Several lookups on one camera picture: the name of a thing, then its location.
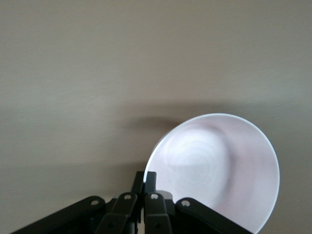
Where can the brown table cloth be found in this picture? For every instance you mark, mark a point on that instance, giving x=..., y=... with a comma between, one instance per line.
x=97, y=73

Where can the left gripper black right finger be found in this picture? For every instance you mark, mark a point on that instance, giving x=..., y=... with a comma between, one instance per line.
x=156, y=214

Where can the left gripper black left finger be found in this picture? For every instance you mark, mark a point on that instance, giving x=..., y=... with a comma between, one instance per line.
x=117, y=214

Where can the pink bowl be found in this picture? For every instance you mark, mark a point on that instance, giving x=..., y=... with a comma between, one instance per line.
x=219, y=170

